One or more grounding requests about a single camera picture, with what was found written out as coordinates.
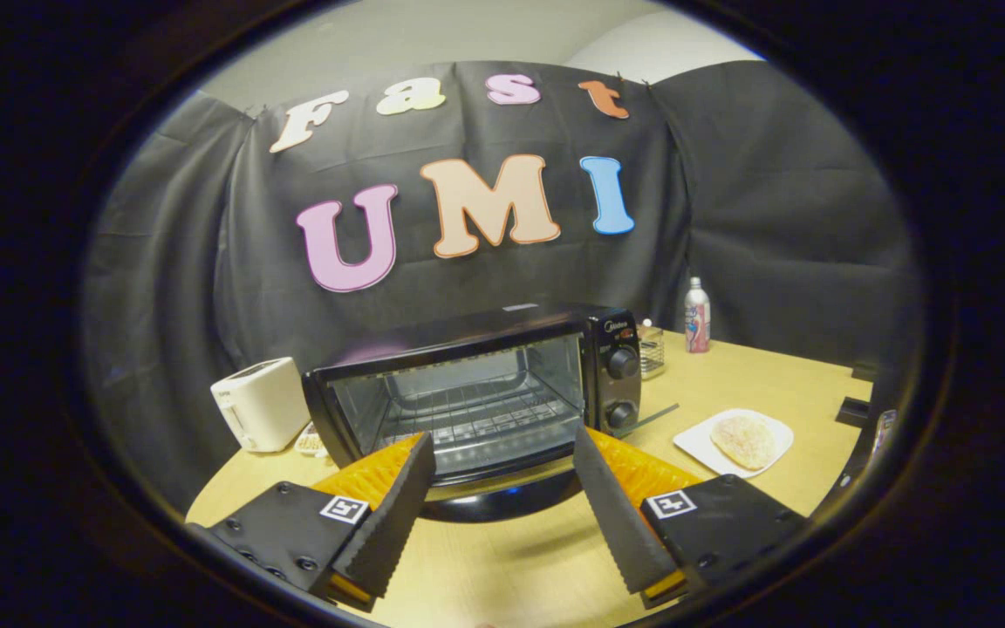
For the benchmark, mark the white bread toaster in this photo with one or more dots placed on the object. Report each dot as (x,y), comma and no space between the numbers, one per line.
(263,406)

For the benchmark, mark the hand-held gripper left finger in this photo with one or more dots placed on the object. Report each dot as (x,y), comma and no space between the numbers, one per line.
(393,515)

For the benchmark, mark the white square plate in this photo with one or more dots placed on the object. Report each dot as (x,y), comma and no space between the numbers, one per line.
(693,443)

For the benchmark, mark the pink label bottle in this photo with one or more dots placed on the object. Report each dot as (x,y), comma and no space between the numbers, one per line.
(697,318)

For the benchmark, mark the sugar-coated bread bun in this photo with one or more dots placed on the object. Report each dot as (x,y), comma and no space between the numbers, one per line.
(742,442)

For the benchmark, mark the black backdrop cloth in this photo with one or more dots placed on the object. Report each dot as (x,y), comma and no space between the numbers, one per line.
(773,218)

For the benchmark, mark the black table edge bracket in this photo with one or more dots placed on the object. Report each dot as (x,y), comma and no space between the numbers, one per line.
(851,412)
(864,372)

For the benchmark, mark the black toaster oven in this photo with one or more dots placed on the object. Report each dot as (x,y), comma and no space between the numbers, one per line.
(607,336)

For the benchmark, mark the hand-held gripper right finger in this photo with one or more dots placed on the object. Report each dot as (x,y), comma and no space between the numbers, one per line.
(614,515)

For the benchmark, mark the white divided snack dish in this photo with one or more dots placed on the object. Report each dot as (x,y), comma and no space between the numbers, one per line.
(311,443)

